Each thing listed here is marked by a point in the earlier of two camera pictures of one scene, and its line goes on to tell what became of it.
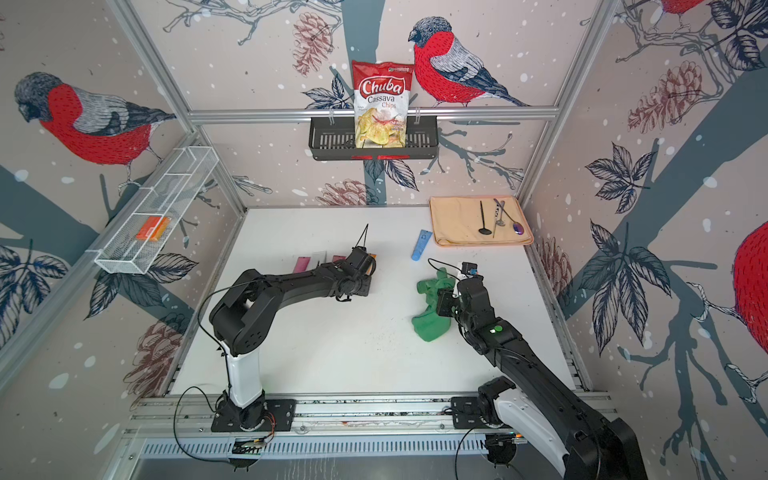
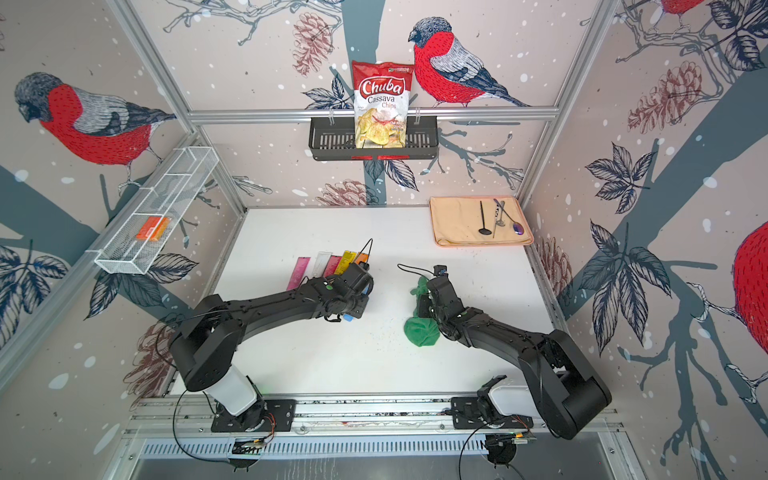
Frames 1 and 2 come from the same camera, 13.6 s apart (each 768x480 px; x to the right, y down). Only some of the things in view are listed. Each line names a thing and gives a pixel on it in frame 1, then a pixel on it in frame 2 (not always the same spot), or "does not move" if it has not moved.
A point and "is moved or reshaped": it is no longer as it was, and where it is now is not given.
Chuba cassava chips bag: x=381 y=103 does not move
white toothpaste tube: x=316 y=257 does not move
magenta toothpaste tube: x=301 y=264 does not move
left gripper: x=366 y=289 to x=360 y=312
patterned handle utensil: x=496 y=219 does not move
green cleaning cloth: x=430 y=325 is moved or reshaped
